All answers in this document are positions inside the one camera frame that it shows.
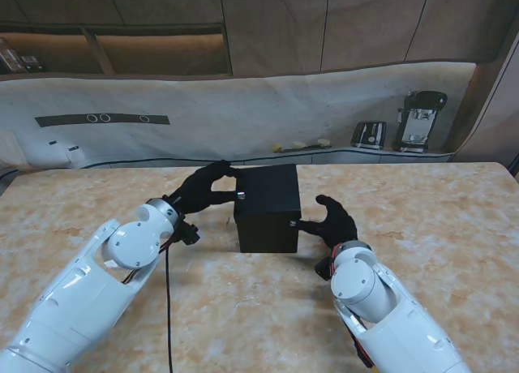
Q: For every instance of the wooden wall shelf niche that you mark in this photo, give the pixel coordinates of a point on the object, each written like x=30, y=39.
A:
x=162, y=52

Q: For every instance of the dark strip with white rings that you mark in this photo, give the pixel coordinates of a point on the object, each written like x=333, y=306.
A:
x=61, y=121

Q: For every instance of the black gift box lid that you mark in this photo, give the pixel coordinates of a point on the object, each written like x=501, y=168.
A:
x=269, y=190

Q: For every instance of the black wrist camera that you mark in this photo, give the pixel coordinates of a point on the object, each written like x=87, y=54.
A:
x=190, y=233
x=323, y=267

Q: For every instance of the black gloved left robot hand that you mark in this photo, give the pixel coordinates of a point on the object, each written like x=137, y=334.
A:
x=198, y=192

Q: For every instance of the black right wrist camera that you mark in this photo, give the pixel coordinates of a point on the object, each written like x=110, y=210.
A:
x=323, y=267

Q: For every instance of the black open gift box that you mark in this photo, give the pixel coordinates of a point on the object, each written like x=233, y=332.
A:
x=267, y=235

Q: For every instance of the black device on shelf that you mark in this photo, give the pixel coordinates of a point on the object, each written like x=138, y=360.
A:
x=31, y=63

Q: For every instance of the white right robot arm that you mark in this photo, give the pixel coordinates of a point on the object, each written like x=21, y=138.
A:
x=385, y=308

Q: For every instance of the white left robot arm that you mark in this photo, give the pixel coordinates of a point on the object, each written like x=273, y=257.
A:
x=97, y=284

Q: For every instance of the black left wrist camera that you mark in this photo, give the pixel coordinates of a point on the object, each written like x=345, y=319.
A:
x=190, y=233

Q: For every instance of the black toaster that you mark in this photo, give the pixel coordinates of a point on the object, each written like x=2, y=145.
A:
x=368, y=134

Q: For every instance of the white protective cloth cover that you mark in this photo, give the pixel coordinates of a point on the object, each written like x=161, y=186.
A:
x=243, y=113

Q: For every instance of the grey counter ledge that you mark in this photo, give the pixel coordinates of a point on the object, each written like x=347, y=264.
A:
x=344, y=156

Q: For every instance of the yellow fruit pieces on board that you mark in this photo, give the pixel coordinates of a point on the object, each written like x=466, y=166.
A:
x=302, y=146

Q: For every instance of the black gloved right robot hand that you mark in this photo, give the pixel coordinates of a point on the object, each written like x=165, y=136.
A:
x=336, y=225

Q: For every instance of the black silver coffee machine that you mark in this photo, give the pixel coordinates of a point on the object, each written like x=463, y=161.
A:
x=419, y=121

